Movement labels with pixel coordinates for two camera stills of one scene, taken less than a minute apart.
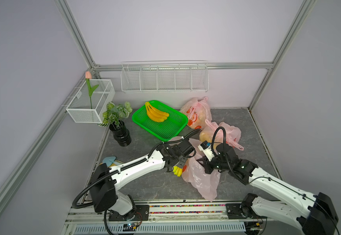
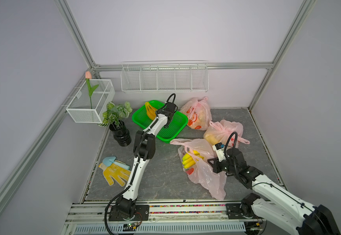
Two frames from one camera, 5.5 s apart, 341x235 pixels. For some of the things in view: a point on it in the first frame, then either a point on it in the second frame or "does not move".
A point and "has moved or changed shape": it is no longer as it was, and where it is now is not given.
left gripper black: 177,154 -> 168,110
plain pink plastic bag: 195,175 has moved or changed shape
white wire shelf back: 165,76 does not move
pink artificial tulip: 88,76 does not move
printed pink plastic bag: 197,111 does not move
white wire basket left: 91,101 does not move
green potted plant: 115,114 does not move
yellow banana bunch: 177,171 -> 187,161
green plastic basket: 165,130 does not move
